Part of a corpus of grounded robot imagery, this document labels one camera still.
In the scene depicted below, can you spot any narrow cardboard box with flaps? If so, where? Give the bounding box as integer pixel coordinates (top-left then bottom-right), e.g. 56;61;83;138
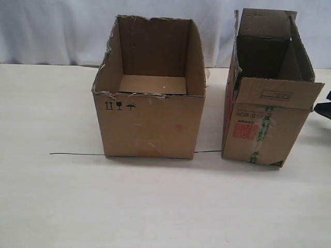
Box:
221;8;324;167

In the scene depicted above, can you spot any large open cardboard box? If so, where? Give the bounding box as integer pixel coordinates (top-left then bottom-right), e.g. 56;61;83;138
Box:
92;15;206;159

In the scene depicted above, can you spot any thin dark line marker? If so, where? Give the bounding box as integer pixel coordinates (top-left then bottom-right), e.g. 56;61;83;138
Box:
49;150;222;156

